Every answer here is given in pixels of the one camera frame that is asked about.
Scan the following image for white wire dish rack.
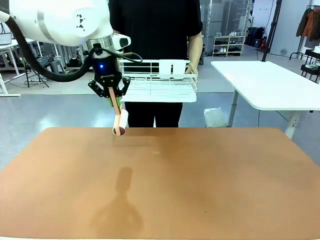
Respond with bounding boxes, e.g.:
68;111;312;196
118;51;199;104

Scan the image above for black luggage bags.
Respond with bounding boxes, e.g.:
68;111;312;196
245;25;266;49

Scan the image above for person in black t-shirt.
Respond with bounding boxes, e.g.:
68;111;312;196
108;0;204;129

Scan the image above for wooden shoe rack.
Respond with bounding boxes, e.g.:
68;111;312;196
212;34;247;57

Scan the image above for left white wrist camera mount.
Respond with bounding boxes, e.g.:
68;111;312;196
113;33;132;50

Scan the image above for black vertical stand pole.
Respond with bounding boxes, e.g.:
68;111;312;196
261;0;283;62

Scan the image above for black utility cart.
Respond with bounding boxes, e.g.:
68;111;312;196
289;48;320;84

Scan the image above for person's left hand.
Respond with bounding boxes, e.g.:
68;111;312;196
185;62;199;75

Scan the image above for orange hanging jacket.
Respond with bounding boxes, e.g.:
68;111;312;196
303;8;320;42

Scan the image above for olive hanging jacket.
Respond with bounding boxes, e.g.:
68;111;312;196
296;7;311;38

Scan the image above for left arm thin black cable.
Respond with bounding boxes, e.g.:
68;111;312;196
88;43;144;64

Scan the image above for black camera tripod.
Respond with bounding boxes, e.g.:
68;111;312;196
23;59;50;89

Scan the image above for person's left forearm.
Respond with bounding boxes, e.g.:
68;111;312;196
187;32;204;66

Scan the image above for white side table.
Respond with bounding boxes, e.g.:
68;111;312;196
210;60;320;140

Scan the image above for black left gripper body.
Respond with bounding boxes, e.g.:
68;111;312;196
89;53;123;89

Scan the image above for white plastic bag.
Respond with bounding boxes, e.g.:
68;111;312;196
203;106;228;129

